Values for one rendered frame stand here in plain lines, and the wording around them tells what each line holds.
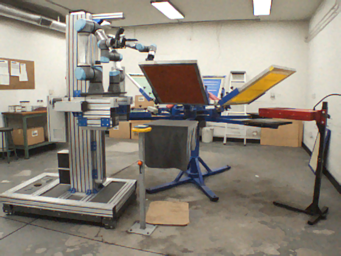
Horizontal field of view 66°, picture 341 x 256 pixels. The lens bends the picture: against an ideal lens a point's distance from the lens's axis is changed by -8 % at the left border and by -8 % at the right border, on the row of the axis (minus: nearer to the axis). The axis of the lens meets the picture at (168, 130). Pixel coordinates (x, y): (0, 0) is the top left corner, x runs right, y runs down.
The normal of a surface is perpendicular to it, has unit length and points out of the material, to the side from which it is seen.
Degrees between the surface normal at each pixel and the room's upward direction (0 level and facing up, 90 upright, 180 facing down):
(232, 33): 90
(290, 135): 78
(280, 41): 90
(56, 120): 90
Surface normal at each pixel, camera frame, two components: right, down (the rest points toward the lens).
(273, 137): -0.29, -0.07
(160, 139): -0.27, 0.18
